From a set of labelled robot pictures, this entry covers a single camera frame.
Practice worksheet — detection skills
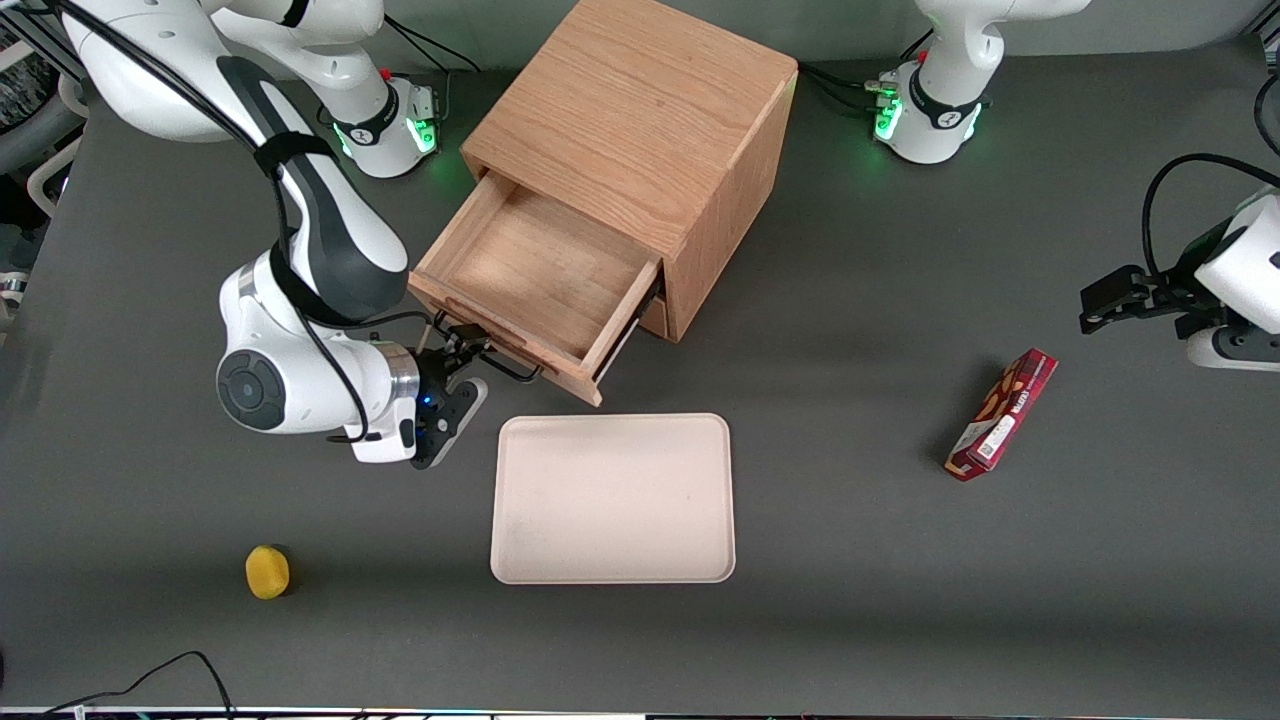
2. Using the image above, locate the wooden drawer with inside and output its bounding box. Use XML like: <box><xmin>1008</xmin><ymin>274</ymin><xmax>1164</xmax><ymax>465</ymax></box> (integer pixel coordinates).
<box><xmin>407</xmin><ymin>170</ymin><xmax>664</xmax><ymax>408</ymax></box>

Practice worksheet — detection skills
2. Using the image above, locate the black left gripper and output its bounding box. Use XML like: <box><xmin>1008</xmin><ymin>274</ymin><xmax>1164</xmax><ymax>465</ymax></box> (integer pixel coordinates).
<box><xmin>1079</xmin><ymin>218</ymin><xmax>1241</xmax><ymax>337</ymax></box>

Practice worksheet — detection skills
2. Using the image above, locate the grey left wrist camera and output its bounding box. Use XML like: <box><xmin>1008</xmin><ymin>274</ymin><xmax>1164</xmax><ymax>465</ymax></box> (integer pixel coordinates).
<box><xmin>1186</xmin><ymin>324</ymin><xmax>1280</xmax><ymax>373</ymax></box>

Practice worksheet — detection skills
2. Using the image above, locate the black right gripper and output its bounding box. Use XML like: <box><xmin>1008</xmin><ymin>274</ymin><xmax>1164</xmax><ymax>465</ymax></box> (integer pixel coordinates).
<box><xmin>412</xmin><ymin>320</ymin><xmax>493</xmax><ymax>426</ymax></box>

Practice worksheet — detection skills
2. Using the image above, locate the yellow round sponge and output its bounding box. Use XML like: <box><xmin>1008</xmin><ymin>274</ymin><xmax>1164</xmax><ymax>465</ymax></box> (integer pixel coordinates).
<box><xmin>245</xmin><ymin>545</ymin><xmax>291</xmax><ymax>601</ymax></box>

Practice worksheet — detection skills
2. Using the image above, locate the black right arm base cable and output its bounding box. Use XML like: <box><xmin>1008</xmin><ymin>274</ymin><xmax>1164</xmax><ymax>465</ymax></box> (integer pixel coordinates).
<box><xmin>383</xmin><ymin>18</ymin><xmax>482</xmax><ymax>76</ymax></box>

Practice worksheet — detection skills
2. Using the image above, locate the beige plastic tray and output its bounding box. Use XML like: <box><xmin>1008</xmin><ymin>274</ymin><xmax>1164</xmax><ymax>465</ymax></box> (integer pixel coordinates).
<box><xmin>490</xmin><ymin>413</ymin><xmax>737</xmax><ymax>585</ymax></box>

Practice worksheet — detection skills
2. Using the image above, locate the black metal drawer handle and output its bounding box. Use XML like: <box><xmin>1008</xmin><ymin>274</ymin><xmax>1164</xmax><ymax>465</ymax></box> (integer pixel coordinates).
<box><xmin>434</xmin><ymin>314</ymin><xmax>547</xmax><ymax>386</ymax></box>

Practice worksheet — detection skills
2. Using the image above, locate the black left arm base cable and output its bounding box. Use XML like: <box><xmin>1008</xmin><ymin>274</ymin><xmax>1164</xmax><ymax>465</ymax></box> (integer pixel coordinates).
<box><xmin>800</xmin><ymin>60</ymin><xmax>901</xmax><ymax>113</ymax></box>

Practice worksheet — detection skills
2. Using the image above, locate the black looped wrist cable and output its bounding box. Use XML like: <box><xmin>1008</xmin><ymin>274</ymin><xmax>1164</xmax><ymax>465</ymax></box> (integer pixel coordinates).
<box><xmin>1143</xmin><ymin>153</ymin><xmax>1280</xmax><ymax>279</ymax></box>

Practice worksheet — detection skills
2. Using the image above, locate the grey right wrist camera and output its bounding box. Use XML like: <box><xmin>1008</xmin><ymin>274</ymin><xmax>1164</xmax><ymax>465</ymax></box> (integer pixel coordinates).
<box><xmin>410</xmin><ymin>377</ymin><xmax>490</xmax><ymax>472</ymax></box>

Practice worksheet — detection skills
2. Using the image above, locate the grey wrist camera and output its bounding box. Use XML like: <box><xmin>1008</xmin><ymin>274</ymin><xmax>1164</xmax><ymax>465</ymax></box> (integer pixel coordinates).
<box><xmin>410</xmin><ymin>377</ymin><xmax>490</xmax><ymax>472</ymax></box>
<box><xmin>1186</xmin><ymin>324</ymin><xmax>1280</xmax><ymax>373</ymax></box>

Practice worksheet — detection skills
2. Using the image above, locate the thin black table cable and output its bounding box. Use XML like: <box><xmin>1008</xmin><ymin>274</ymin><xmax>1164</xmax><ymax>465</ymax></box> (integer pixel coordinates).
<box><xmin>40</xmin><ymin>651</ymin><xmax>237</xmax><ymax>719</ymax></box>

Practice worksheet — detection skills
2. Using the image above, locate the black arm base cable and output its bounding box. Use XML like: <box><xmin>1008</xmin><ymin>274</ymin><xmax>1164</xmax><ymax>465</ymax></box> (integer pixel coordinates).
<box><xmin>800</xmin><ymin>60</ymin><xmax>901</xmax><ymax>113</ymax></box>
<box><xmin>383</xmin><ymin>18</ymin><xmax>482</xmax><ymax>76</ymax></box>

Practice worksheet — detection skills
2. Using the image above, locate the black cable at table edge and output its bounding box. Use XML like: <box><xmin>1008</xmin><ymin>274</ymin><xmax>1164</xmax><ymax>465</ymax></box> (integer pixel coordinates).
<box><xmin>1254</xmin><ymin>72</ymin><xmax>1280</xmax><ymax>157</ymax></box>

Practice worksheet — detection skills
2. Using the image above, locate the oak wooden drawer cabinet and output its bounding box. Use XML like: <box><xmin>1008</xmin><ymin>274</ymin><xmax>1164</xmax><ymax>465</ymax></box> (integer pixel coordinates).
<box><xmin>460</xmin><ymin>0</ymin><xmax>802</xmax><ymax>344</ymax></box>

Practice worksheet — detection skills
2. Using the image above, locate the red snack box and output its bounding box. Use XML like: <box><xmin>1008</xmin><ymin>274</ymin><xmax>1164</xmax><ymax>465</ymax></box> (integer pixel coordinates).
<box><xmin>945</xmin><ymin>348</ymin><xmax>1059</xmax><ymax>483</ymax></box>

